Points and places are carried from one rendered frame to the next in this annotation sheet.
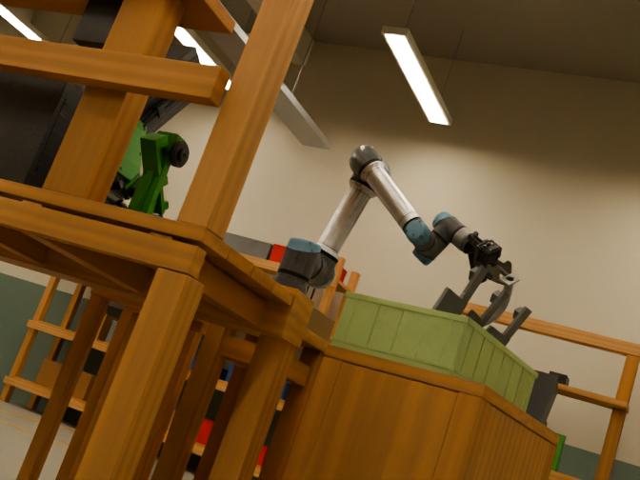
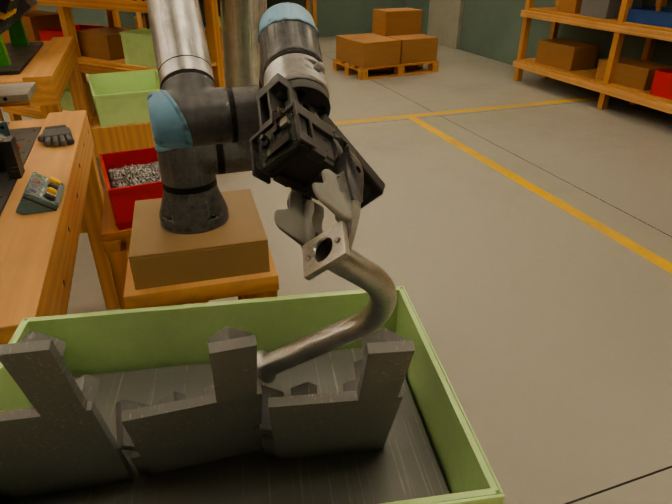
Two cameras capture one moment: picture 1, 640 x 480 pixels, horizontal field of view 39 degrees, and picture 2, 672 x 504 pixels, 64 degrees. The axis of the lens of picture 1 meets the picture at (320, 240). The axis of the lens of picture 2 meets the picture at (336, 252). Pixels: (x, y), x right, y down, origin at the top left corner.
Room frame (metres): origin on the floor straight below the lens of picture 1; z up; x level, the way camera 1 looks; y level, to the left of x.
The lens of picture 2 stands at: (2.54, -0.96, 1.47)
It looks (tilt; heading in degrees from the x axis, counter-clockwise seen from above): 29 degrees down; 45
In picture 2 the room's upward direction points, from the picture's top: straight up
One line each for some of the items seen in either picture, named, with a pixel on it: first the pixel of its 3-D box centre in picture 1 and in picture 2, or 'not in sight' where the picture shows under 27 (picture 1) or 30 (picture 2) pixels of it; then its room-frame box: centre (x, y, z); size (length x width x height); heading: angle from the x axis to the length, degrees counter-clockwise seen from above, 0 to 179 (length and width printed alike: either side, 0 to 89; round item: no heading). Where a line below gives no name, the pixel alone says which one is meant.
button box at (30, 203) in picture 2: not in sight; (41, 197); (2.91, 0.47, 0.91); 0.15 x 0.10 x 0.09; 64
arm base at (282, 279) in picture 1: (289, 288); (192, 198); (3.10, 0.05, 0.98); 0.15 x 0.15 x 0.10
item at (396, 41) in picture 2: not in sight; (386, 42); (8.48, 4.00, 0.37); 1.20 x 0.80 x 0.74; 162
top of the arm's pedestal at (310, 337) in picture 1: (273, 328); (200, 257); (3.10, 0.05, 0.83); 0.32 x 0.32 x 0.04; 60
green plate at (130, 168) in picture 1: (123, 147); not in sight; (2.75, 0.68, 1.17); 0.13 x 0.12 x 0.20; 64
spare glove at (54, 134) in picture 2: not in sight; (55, 136); (3.13, 0.97, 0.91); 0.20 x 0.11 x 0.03; 73
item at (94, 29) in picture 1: (115, 31); not in sight; (2.49, 0.77, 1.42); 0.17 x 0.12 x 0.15; 64
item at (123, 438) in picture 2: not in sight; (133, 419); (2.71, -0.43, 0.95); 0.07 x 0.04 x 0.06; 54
